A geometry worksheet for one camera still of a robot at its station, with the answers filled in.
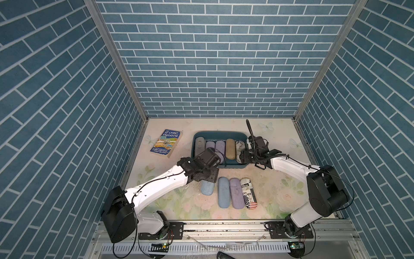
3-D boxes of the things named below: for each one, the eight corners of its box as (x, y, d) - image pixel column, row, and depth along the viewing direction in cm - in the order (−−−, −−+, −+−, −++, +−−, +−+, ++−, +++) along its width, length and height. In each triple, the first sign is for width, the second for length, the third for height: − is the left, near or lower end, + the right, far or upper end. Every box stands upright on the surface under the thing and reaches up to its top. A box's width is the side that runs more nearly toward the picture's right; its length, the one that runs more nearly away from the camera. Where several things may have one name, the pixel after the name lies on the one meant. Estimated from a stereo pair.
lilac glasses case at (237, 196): (232, 209, 82) (233, 207, 79) (228, 180, 92) (229, 178, 89) (244, 208, 82) (245, 206, 79) (239, 179, 92) (239, 177, 89)
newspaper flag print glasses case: (246, 210, 81) (248, 208, 79) (239, 180, 92) (240, 178, 89) (257, 208, 82) (258, 207, 79) (248, 179, 92) (249, 177, 89)
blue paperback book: (151, 152, 103) (149, 150, 101) (165, 130, 115) (164, 127, 113) (169, 157, 101) (168, 155, 98) (182, 134, 113) (181, 131, 111)
